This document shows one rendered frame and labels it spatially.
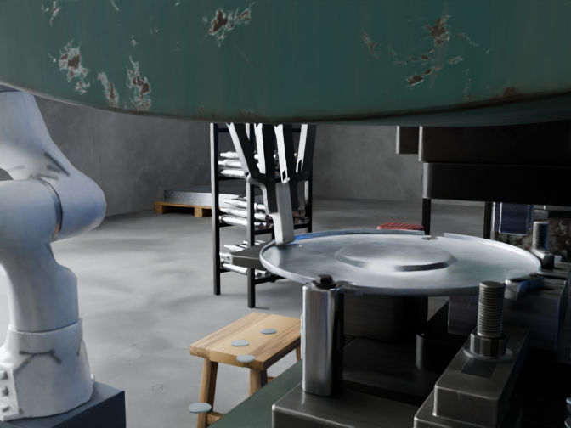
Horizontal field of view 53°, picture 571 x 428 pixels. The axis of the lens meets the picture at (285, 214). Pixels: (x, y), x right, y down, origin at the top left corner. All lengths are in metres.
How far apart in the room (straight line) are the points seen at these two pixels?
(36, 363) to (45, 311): 0.09
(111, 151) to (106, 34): 6.31
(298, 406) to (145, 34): 0.36
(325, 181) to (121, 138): 2.90
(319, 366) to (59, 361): 0.65
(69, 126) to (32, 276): 5.14
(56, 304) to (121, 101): 0.88
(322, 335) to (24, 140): 0.69
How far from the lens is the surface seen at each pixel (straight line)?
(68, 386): 1.08
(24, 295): 1.03
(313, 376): 0.49
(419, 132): 0.54
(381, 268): 0.58
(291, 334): 1.72
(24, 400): 1.08
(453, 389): 0.40
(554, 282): 0.59
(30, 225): 0.98
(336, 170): 7.92
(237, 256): 0.64
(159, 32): 0.16
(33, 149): 1.04
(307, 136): 0.70
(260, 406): 0.61
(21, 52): 0.20
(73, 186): 1.05
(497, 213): 0.59
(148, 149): 6.88
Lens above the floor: 0.92
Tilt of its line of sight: 8 degrees down
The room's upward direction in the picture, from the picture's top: straight up
